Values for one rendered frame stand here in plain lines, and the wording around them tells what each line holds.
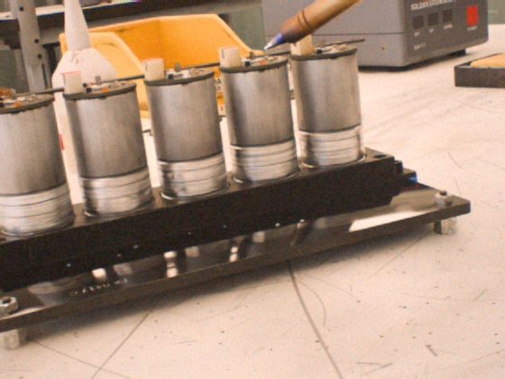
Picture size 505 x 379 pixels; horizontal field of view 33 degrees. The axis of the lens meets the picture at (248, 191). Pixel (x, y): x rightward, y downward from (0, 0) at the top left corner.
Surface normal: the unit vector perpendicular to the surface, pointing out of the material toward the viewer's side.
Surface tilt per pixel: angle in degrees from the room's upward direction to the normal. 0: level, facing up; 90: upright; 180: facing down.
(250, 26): 90
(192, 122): 90
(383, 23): 90
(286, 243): 0
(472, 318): 0
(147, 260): 0
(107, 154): 90
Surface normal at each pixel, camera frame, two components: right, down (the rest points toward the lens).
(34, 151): 0.56, 0.16
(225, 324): -0.12, -0.96
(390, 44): -0.74, 0.26
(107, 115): 0.25, 0.23
